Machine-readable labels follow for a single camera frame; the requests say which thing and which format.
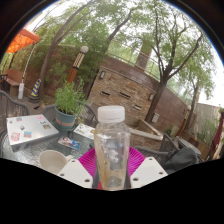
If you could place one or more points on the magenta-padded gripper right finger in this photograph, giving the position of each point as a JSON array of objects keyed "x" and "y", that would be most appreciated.
[{"x": 148, "y": 171}]

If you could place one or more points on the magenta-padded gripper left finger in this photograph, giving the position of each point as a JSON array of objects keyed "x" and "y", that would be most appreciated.
[{"x": 76, "y": 173}]

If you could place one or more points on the clear plastic bottle white cap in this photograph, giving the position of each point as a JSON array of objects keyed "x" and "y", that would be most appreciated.
[{"x": 111, "y": 146}]

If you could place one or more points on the beige ribbed mug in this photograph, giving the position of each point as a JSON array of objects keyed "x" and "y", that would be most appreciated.
[{"x": 51, "y": 161}]

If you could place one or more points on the colourful picture card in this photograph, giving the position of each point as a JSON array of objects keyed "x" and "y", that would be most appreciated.
[{"x": 69, "y": 142}]

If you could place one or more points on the white printed sheet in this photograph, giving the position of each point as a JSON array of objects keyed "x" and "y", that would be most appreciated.
[{"x": 85, "y": 130}]

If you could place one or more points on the grey utility box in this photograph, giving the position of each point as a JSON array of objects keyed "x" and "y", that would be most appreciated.
[{"x": 155, "y": 117}]

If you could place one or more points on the green plant in teal pot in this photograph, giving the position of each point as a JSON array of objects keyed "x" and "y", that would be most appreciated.
[{"x": 66, "y": 118}]

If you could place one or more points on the silver laptop with stickers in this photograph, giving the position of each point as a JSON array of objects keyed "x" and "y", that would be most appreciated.
[{"x": 31, "y": 130}]

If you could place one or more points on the forked dark-trunk tree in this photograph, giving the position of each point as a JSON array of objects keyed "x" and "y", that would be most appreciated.
[{"x": 156, "y": 100}]

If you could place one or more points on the maroon closed umbrella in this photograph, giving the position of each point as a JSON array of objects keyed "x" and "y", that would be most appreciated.
[{"x": 216, "y": 136}]

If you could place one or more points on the blue yellow striped cone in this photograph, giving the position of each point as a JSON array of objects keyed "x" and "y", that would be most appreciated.
[{"x": 35, "y": 91}]

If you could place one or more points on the leaning slender tree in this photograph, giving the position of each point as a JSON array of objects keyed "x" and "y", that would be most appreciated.
[{"x": 48, "y": 66}]

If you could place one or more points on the wooden bench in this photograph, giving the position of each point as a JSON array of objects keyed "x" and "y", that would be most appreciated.
[{"x": 11, "y": 81}]

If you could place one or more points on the orange patio umbrella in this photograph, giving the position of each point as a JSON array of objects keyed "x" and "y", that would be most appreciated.
[{"x": 21, "y": 41}]

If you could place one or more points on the wall lantern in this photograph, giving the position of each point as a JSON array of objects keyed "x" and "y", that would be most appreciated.
[
  {"x": 151, "y": 96},
  {"x": 102, "y": 74}
]

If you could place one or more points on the globe lamp post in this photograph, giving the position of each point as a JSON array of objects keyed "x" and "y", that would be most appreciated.
[{"x": 76, "y": 66}]

